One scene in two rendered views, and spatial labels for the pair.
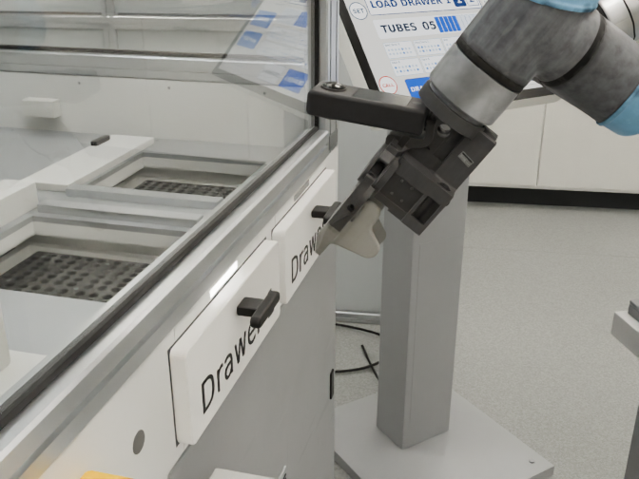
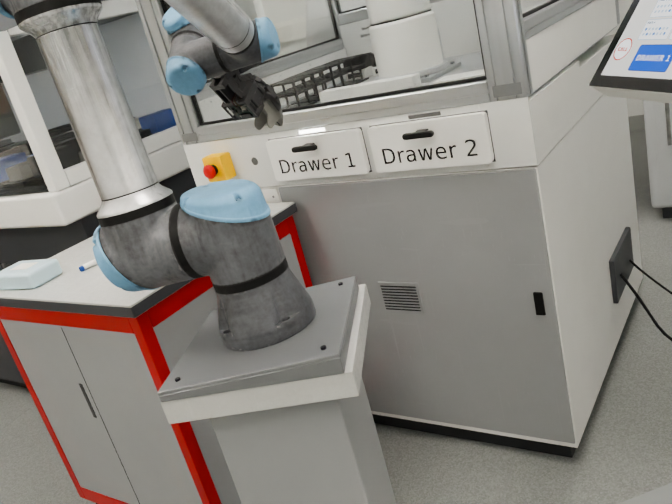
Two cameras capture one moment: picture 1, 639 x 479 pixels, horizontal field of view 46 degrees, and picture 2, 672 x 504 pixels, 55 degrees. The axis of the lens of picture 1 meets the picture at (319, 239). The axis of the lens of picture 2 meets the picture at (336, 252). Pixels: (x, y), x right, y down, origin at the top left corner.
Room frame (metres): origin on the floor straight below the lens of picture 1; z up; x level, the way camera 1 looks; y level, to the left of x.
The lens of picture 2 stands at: (1.38, -1.41, 1.20)
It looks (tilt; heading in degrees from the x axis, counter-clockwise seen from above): 20 degrees down; 113
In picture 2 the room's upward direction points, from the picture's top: 15 degrees counter-clockwise
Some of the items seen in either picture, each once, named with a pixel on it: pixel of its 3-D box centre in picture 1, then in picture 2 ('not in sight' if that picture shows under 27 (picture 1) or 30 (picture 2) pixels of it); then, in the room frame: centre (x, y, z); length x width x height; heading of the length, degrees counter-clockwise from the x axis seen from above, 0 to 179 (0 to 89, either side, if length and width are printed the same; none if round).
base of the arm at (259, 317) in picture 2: not in sight; (259, 297); (0.89, -0.61, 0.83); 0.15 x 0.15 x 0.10
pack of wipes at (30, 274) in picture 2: not in sight; (27, 274); (0.05, -0.25, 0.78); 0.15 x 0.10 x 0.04; 172
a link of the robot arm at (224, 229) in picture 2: not in sight; (228, 227); (0.88, -0.61, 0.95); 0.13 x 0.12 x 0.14; 8
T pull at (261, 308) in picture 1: (255, 307); (307, 147); (0.74, 0.07, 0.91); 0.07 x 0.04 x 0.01; 165
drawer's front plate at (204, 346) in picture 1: (234, 329); (316, 156); (0.75, 0.10, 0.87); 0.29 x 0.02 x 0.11; 165
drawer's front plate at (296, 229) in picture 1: (307, 230); (428, 144); (1.06, 0.02, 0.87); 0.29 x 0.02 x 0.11; 165
